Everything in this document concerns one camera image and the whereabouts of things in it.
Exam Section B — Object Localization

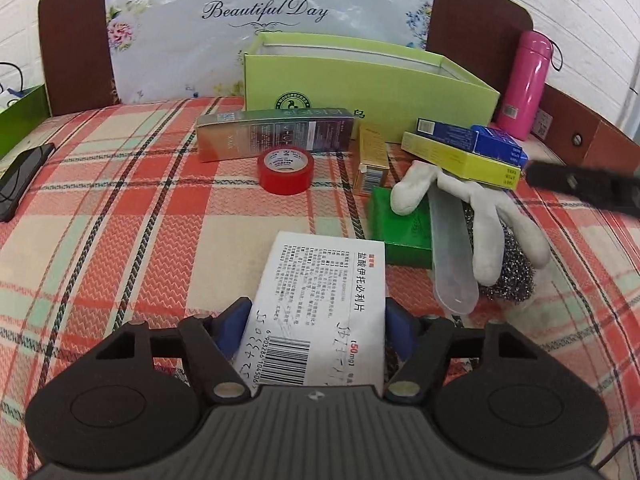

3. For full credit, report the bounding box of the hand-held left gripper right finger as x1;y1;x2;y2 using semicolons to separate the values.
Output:
382;297;541;406

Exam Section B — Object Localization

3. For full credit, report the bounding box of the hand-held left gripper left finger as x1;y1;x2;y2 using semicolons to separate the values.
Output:
95;296;253;406

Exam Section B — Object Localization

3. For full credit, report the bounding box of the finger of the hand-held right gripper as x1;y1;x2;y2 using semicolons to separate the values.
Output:
526;160;640;217

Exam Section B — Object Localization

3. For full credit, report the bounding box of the white medicine box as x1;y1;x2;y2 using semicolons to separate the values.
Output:
235;231;388;396

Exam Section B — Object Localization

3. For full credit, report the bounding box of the blue square box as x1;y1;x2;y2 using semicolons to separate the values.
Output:
470;125;530;168

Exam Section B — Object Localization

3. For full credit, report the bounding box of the clear plastic case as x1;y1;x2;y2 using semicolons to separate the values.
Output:
427;187;480;315

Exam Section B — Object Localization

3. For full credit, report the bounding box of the green soap box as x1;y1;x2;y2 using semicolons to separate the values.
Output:
369;186;433;270

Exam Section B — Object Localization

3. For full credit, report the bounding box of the white cotton glove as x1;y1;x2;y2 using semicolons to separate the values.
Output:
390;160;551;286

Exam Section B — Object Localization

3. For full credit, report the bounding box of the yellow box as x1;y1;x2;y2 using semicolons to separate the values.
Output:
401;131;523;191

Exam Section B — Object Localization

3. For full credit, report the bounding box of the steel wool scourer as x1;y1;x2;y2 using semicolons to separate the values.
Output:
460;200;538;303

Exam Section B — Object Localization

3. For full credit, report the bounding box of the long dark blue box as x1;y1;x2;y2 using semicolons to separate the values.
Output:
415;117;481;153

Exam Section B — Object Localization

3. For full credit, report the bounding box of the small gold box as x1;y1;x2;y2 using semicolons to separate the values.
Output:
352;124;390;196

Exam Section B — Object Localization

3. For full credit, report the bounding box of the light green storage box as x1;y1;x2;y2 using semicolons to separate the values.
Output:
243;33;501;143

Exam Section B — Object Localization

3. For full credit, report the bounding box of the plaid bed sheet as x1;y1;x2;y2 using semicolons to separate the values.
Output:
0;95;640;480

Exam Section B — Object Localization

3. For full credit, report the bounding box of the pink thermos bottle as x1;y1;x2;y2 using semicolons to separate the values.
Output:
495;30;563;141

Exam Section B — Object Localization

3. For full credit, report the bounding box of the red tape roll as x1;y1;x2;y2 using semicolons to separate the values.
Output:
257;146;315;195

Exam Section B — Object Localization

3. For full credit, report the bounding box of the iridescent metallic long box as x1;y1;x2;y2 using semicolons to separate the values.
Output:
195;107;354;163

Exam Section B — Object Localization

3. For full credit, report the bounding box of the black smartphone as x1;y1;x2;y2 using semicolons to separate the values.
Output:
0;142;56;223

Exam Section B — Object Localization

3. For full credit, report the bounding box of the floral plastic-covered pillow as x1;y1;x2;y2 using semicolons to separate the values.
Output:
105;0;438;106

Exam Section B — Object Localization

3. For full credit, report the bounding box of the green paper bag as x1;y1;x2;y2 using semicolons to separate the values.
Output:
0;84;51;161

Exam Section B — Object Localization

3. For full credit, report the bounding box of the brown wooden headboard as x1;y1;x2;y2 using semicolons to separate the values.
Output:
37;0;535;123

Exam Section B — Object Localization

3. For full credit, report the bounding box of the brown wooden bed rail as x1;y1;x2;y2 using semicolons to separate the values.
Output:
532;82;640;168

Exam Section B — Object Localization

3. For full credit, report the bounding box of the black cable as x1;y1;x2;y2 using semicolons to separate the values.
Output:
0;62;28;98

